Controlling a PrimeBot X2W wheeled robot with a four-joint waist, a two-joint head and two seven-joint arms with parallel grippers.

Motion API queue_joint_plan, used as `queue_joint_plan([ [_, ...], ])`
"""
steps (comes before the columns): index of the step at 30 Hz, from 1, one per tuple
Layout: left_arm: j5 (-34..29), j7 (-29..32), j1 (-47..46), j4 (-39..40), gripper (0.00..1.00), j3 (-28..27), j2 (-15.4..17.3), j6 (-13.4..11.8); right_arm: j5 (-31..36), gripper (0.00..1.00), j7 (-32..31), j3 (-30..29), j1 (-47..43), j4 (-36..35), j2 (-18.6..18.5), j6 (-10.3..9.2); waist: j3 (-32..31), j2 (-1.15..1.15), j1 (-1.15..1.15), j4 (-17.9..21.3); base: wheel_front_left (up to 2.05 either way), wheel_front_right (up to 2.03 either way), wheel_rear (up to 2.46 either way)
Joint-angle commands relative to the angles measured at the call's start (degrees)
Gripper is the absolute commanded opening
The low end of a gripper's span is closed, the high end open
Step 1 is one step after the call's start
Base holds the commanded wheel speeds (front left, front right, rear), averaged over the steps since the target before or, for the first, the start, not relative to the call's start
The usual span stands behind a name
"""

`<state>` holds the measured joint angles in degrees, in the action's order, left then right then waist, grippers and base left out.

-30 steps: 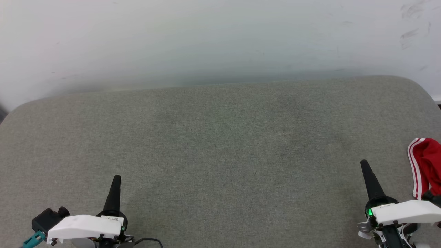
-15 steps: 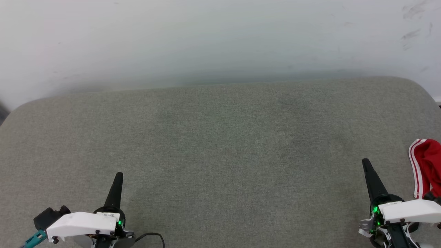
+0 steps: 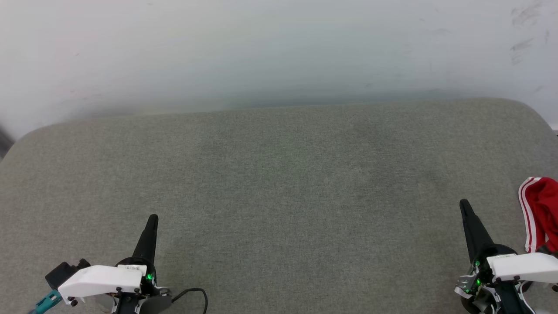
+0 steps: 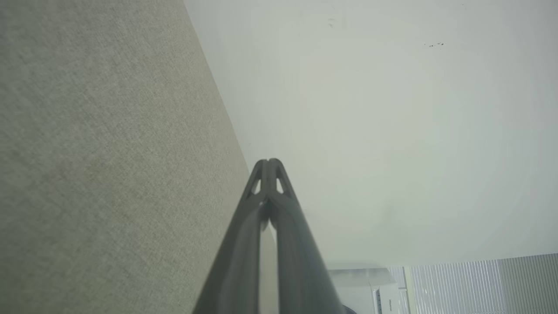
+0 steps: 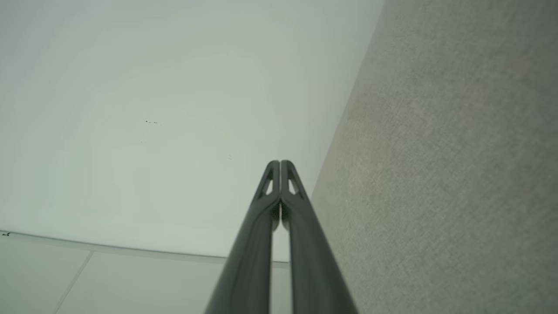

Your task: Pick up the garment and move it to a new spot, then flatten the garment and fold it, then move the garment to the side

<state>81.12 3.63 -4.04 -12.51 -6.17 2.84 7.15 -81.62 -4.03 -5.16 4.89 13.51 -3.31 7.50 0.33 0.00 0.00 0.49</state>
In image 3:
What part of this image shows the grey fabric sofa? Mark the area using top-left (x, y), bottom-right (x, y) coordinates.
top-left (0, 98), bottom-right (558, 314)

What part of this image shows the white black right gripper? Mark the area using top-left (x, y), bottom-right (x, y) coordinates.
top-left (455, 199), bottom-right (558, 314)

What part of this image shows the red garment with white sleeves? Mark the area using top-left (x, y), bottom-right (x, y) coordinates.
top-left (518, 177), bottom-right (558, 255)

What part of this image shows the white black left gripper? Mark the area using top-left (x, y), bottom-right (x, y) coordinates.
top-left (58, 214), bottom-right (173, 314)

